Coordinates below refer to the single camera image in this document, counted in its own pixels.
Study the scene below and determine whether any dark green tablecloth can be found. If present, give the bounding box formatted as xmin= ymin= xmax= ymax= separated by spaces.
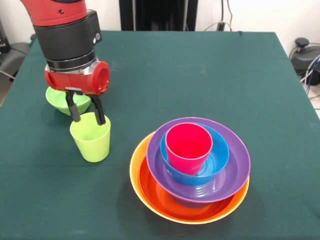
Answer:
xmin=0 ymin=29 xmax=320 ymax=240

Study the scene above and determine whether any purple plastic bowl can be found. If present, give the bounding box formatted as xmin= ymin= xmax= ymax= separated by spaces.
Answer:
xmin=146 ymin=116 xmax=251 ymax=208

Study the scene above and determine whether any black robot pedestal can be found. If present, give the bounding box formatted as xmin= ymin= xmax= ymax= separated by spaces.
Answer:
xmin=119 ymin=0 xmax=198 ymax=32

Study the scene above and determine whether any crimson pink plastic cup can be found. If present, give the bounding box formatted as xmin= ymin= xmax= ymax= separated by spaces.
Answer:
xmin=164 ymin=122 xmax=214 ymax=176

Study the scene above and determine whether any red-orange plastic bowl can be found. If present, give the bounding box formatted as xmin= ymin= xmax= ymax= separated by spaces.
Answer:
xmin=138 ymin=154 xmax=247 ymax=221

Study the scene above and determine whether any blue plastic bowl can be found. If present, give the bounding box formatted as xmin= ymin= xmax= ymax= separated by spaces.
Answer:
xmin=159 ymin=123 xmax=230 ymax=186

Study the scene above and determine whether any black wall cable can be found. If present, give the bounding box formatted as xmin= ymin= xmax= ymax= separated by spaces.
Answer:
xmin=219 ymin=0 xmax=234 ymax=31

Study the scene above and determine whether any orange plastic bowl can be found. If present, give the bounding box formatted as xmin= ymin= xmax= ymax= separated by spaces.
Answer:
xmin=129 ymin=132 xmax=250 ymax=225

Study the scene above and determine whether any tangle of cables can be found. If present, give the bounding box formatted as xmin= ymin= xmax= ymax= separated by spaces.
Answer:
xmin=301 ymin=53 xmax=320 ymax=97

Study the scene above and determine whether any white cable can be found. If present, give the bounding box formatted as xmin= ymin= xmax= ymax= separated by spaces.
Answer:
xmin=203 ymin=21 xmax=233 ymax=32

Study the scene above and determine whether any green plastic cup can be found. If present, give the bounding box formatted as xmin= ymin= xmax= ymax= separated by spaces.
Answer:
xmin=69 ymin=112 xmax=112 ymax=163

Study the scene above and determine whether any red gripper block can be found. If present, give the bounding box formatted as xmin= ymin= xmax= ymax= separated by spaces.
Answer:
xmin=44 ymin=61 xmax=111 ymax=126

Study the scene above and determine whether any green plastic bowl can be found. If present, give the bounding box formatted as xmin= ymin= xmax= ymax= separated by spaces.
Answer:
xmin=45 ymin=86 xmax=92 ymax=116

